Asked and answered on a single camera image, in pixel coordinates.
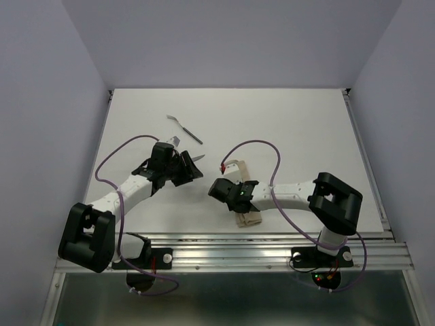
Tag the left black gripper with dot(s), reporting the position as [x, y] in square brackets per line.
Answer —
[191, 171]

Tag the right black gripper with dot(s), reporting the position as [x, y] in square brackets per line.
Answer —
[230, 207]

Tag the beige cloth napkin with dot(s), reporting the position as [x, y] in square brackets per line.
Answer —
[237, 172]

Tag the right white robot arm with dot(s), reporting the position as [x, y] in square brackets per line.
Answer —
[335, 203]

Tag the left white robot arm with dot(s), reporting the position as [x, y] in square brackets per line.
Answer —
[89, 238]

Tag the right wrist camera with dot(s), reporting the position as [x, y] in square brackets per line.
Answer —
[220, 189]

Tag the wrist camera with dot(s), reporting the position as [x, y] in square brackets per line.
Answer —
[161, 156]
[220, 189]

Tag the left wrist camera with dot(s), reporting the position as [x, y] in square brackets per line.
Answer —
[161, 156]

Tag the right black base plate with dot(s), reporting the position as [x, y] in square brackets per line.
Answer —
[311, 257]

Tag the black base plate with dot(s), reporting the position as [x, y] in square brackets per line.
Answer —
[153, 259]
[311, 257]

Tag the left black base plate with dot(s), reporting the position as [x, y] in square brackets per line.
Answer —
[153, 259]

